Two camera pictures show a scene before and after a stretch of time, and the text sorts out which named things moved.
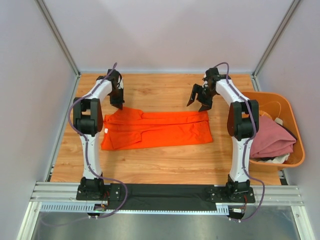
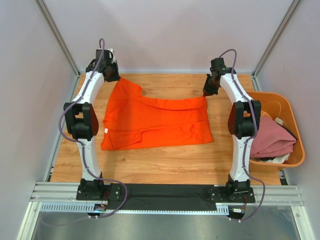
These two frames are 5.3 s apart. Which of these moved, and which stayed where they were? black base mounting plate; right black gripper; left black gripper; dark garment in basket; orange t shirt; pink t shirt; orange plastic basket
Moved: left black gripper; orange t shirt; right black gripper
Stayed: orange plastic basket; black base mounting plate; pink t shirt; dark garment in basket
